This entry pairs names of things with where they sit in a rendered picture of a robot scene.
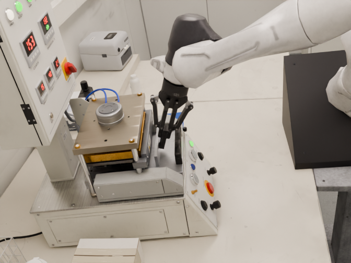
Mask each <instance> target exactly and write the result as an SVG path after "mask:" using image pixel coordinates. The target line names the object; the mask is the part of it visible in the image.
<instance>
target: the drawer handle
mask: <svg viewBox="0 0 351 263"><path fill-rule="evenodd" d="M174 156H175V162H176V164H183V161H182V129H181V127H180V128H179V130H177V131H176V130H175V143H174Z"/></svg>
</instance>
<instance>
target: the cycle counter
mask: <svg viewBox="0 0 351 263"><path fill-rule="evenodd" d="M24 44H25V46H26V49H27V51H28V54H29V53H30V52H31V51H32V50H33V48H34V47H35V45H36V44H35V42H34V39H33V37H32V34H31V35H30V37H29V38H28V39H27V40H26V41H25V42H24Z"/></svg>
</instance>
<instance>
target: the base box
mask: <svg viewBox="0 0 351 263"><path fill-rule="evenodd" d="M33 215H34V217H35V219H36V221H37V223H38V225H39V227H40V229H41V231H42V233H43V235H44V237H45V239H46V241H47V243H48V245H49V247H60V246H72V245H78V243H79V240H80V239H87V238H139V239H140V240H145V239H152V238H164V237H176V236H189V237H194V236H206V235H217V234H218V233H217V229H216V228H215V226H214V225H213V224H212V223H211V222H210V221H209V219H208V218H207V217H206V216H205V215H204V214H203V213H202V212H201V210H200V209H199V208H198V207H197V205H196V204H195V203H194V202H193V201H192V200H191V199H190V197H189V196H188V195H187V194H186V193H185V200H173V201H162V202H151V203H145V204H133V205H122V206H112V207H100V208H89V209H78V210H67V211H56V212H45V213H34V214H33Z"/></svg>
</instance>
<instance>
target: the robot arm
mask: <svg viewBox="0 0 351 263"><path fill-rule="evenodd" d="M339 36H341V43H342V45H343V47H344V50H345V52H346V58H347V65H346V66H345V67H340V68H339V70H338V72H337V73H336V75H335V76H334V77H333V78H332V79H331V80H330V81H329V83H328V85H327V88H326V93H327V97H328V100H329V102H330V103H331V104H332V105H334V106H335V107H336V108H337V109H339V110H341V111H343V112H344V113H345V114H347V115H348V116H349V117H351V0H287V1H285V2H283V3H282V4H280V5H279V6H277V7H276V8H274V9H273V10H271V11H270V12H269V13H267V14H266V15H264V16H263V17H261V18H260V19H258V20H257V21H255V22H254V23H253V24H251V25H249V26H248V27H246V28H244V29H243V30H241V31H239V32H237V33H235V34H233V35H230V36H228V37H226V38H222V37H220V36H219V35H218V34H217V33H216V32H215V31H214V30H213V29H212V28H211V27H210V25H209V24H208V22H207V20H206V18H205V17H204V16H201V15H199V14H190V13H188V14H183V15H180V16H178V17H177V18H176V19H175V21H174V23H173V26H172V29H171V33H170V38H169V41H168V53H167V54H166V55H162V56H157V57H154V58H151V60H150V64H151V66H153V67H154V68H156V69H157V70H158V71H159V72H161V73H162V75H163V76H164V78H163V83H162V87H161V90H160V91H159V93H158V94H157V95H153V94H152V95H151V96H150V102H151V104H152V106H153V116H154V126H155V127H158V128H159V131H158V137H159V138H160V143H159V148H160V149H164V147H165V143H166V139H170V136H171V133H172V131H173V130H176V131H177V130H179V128H180V126H181V125H182V123H183V121H184V119H185V118H186V116H187V114H188V112H189V111H191V110H192V109H193V102H190V101H189V100H188V96H187V94H188V90H189V88H193V89H196V88H198V87H200V86H201V85H203V84H204V83H206V82H208V81H210V80H212V79H214V78H216V77H218V76H220V75H222V74H224V73H225V72H227V71H229V70H231V68H232V66H234V65H237V64H240V63H242V62H245V61H248V60H250V59H254V58H259V57H264V56H269V55H275V54H280V53H286V52H292V51H297V50H303V49H308V48H310V47H313V46H317V45H319V44H322V43H324V42H327V41H329V40H331V39H333V38H336V37H339ZM158 99H160V100H161V102H162V104H163V106H164V107H163V112H162V117H161V121H160V122H159V121H158V106H157V103H158ZM184 104H185V107H184V109H183V111H182V112H181V114H180V116H179V118H178V119H177V121H176V123H175V124H174V120H175V117H176V113H177V110H178V108H180V107H181V106H182V105H184ZM169 108H171V109H172V112H171V116H170V121H169V126H167V125H165V121H166V117H167V113H168V109H169Z"/></svg>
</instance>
